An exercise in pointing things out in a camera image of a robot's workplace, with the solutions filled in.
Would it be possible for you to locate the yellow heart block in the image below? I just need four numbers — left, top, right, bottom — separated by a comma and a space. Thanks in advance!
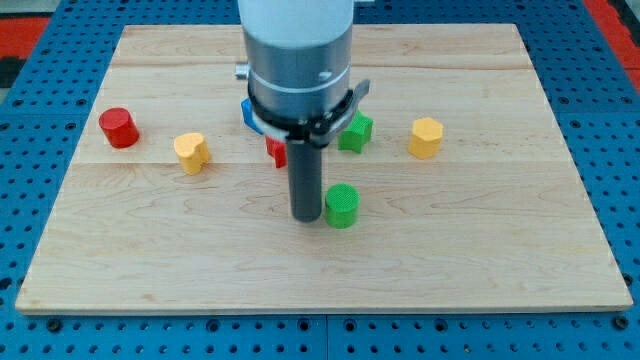
173, 132, 211, 175

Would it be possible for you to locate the wooden board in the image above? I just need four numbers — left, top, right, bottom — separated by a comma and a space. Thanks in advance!
15, 24, 632, 316

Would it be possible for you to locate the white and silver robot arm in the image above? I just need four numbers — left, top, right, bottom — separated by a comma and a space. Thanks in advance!
237, 0, 354, 137

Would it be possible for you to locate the red cylinder block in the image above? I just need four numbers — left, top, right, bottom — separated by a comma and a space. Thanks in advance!
98, 107, 140, 149

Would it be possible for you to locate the blue block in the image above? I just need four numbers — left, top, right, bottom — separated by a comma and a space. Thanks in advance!
240, 98, 263, 135

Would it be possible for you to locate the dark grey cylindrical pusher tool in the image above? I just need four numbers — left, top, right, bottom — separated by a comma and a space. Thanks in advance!
286, 141, 322, 223

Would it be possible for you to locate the red star block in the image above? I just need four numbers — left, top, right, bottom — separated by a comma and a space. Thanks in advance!
265, 136, 287, 168

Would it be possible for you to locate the green star block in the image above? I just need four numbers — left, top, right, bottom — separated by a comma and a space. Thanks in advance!
338, 110, 374, 153

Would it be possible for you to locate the black clamp ring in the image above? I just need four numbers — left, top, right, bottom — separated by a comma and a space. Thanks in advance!
246, 78, 372, 149

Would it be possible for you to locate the yellow hexagon block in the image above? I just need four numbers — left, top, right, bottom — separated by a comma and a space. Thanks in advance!
408, 117, 444, 159

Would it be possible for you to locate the green cylinder block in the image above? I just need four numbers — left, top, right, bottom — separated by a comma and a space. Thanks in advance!
325, 183, 360, 229

